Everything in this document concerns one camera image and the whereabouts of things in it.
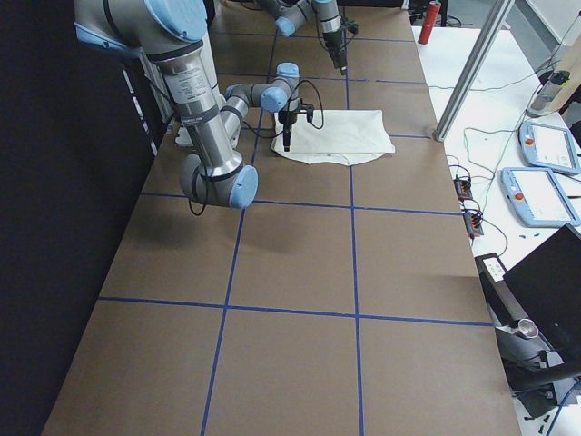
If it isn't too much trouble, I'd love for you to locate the far teach pendant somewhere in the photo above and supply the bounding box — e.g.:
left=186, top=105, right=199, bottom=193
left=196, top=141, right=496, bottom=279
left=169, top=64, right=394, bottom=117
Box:
left=518, top=120, right=580, bottom=176

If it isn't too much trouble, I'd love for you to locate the far orange connector module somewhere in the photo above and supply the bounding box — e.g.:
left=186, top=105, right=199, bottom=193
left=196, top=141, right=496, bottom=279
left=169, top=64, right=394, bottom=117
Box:
left=453, top=177, right=473, bottom=202

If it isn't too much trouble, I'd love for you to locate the cream long-sleeve cat shirt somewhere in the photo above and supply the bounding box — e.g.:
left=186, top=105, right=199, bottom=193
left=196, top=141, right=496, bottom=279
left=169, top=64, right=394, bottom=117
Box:
left=271, top=110, right=396, bottom=166

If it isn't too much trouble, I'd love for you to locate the teach pendant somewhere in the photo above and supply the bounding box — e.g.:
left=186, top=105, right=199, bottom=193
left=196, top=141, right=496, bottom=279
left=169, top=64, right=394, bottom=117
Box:
left=499, top=167, right=580, bottom=228
left=518, top=120, right=580, bottom=176

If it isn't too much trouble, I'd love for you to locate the clear water bottle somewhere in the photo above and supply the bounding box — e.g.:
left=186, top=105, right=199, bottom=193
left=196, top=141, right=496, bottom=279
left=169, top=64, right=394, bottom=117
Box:
left=527, top=70, right=570, bottom=117

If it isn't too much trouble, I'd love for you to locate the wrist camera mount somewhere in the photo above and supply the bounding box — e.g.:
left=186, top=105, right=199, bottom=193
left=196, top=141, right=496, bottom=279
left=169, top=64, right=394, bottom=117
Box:
left=295, top=103, right=314, bottom=124
left=342, top=20, right=359, bottom=35

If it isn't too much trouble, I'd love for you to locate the red cylinder bottle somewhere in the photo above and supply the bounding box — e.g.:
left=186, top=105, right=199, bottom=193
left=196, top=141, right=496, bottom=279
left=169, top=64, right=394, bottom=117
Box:
left=418, top=0, right=441, bottom=45

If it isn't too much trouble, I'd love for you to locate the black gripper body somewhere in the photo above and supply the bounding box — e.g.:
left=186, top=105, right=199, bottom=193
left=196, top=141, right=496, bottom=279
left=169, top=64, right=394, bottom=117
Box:
left=323, top=29, right=345, bottom=57
left=279, top=109, right=300, bottom=136

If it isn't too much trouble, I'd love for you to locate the steel cup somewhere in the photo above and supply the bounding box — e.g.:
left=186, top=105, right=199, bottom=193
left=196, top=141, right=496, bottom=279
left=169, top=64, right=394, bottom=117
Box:
left=514, top=318, right=539, bottom=340

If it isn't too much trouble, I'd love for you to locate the near teach pendant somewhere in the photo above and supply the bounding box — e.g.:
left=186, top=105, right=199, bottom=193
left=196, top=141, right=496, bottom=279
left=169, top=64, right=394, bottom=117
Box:
left=499, top=167, right=580, bottom=228

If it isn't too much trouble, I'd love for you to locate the aluminium frame post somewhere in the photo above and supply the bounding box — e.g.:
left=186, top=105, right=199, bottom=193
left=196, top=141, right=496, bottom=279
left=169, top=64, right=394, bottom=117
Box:
left=433, top=0, right=515, bottom=142

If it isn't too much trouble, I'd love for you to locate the black box with white label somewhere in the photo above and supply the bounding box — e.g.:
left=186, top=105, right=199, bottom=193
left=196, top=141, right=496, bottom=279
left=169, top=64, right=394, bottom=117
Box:
left=475, top=253, right=528, bottom=326

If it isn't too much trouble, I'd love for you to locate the black laptop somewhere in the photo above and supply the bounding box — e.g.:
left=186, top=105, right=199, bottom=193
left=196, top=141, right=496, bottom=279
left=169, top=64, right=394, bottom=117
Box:
left=504, top=223, right=580, bottom=361

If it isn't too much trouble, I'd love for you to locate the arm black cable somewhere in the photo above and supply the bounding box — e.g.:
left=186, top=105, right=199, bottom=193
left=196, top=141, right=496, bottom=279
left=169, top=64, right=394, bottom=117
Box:
left=188, top=79, right=326, bottom=217

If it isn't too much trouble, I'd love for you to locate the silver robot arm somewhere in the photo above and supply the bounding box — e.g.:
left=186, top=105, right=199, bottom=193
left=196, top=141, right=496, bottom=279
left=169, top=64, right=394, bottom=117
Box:
left=74, top=1, right=300, bottom=209
left=254, top=0, right=358, bottom=75

